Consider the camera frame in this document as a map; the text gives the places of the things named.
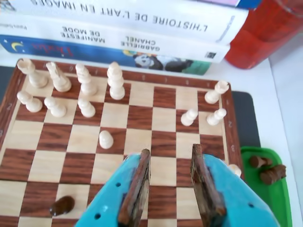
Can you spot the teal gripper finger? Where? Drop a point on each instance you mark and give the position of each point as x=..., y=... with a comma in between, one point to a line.
x=232, y=196
x=113, y=196

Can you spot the dark wooden chess pawn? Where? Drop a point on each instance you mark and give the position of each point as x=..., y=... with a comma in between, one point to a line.
x=64, y=205
x=260, y=162
x=272, y=175

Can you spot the light wooden chess pawn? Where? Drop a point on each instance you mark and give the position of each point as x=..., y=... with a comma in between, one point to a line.
x=189, y=118
x=215, y=117
x=30, y=102
x=86, y=108
x=55, y=107
x=106, y=140

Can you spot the light wooden chess rook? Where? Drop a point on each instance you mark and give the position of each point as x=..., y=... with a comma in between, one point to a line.
x=33, y=73
x=216, y=93

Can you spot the light wooden chess king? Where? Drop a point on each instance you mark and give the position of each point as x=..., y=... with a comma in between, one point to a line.
x=116, y=82

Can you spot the light wooden chess bishop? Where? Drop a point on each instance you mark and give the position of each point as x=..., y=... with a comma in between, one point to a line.
x=85, y=80

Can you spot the light wooden chess knight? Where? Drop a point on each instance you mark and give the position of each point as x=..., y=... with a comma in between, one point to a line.
x=59, y=78

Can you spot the green plastic tray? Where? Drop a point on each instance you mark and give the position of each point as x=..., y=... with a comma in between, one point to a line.
x=277, y=201

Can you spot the wooden folding chessboard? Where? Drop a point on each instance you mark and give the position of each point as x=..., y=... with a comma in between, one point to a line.
x=163, y=99

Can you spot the blue panda picture book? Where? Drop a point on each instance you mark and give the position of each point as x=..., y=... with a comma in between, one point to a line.
x=71, y=50

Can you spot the white Gabrielle Chanel book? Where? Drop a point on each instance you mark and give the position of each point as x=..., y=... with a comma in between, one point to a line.
x=177, y=46

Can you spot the red translucent container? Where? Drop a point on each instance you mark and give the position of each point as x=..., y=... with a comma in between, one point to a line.
x=267, y=35

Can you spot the white art history book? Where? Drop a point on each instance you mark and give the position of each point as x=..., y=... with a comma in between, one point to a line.
x=118, y=14

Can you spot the book with colourful spine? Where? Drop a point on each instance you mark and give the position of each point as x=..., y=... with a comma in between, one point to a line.
x=248, y=3

